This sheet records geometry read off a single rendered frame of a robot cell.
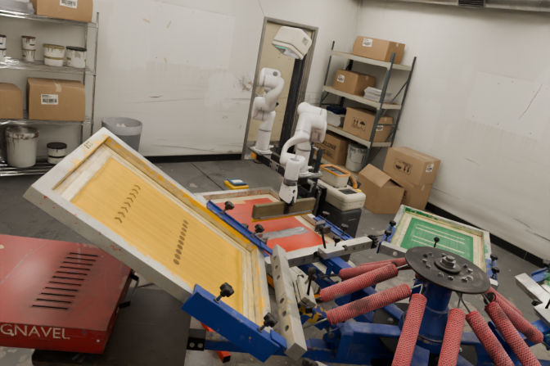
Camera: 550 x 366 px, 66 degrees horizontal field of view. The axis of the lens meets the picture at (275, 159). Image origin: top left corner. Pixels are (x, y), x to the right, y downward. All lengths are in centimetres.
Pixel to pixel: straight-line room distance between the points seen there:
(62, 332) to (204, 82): 477
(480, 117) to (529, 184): 98
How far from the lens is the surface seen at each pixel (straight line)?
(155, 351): 156
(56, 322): 144
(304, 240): 234
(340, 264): 203
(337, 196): 328
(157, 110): 572
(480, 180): 588
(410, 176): 586
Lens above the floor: 201
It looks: 17 degrees down
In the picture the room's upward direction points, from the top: 11 degrees clockwise
